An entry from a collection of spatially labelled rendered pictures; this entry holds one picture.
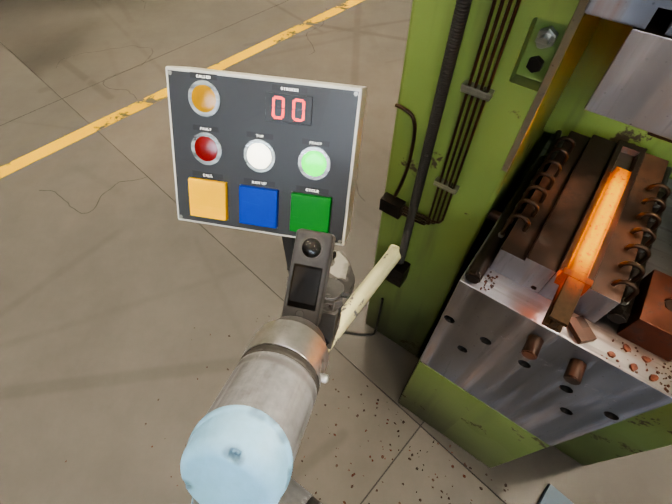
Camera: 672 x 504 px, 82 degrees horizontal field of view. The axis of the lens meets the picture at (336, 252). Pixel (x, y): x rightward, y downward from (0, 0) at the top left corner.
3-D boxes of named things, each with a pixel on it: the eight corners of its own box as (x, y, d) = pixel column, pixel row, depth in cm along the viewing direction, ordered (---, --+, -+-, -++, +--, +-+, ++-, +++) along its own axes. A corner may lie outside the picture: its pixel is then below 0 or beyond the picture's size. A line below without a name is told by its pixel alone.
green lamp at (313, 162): (319, 183, 68) (318, 164, 65) (299, 172, 70) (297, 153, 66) (330, 173, 70) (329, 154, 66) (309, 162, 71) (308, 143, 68)
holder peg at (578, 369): (575, 387, 69) (583, 383, 66) (560, 378, 70) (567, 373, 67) (582, 369, 70) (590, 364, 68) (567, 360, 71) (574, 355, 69)
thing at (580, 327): (564, 321, 70) (567, 318, 69) (579, 318, 70) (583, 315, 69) (578, 344, 67) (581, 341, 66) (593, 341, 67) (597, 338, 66)
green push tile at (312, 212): (327, 237, 72) (331, 198, 70) (288, 231, 73) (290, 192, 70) (329, 234, 74) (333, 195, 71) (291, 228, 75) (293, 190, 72)
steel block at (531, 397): (551, 447, 98) (678, 401, 62) (418, 360, 111) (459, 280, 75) (609, 290, 124) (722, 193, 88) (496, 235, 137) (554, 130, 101)
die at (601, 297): (594, 323, 69) (623, 301, 62) (489, 268, 76) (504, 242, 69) (645, 186, 89) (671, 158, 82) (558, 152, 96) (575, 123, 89)
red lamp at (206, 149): (212, 167, 70) (205, 149, 67) (194, 157, 72) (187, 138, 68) (224, 158, 72) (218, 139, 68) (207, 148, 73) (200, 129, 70)
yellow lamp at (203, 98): (210, 119, 67) (203, 96, 63) (191, 109, 68) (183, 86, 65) (223, 110, 68) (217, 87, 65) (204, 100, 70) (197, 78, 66)
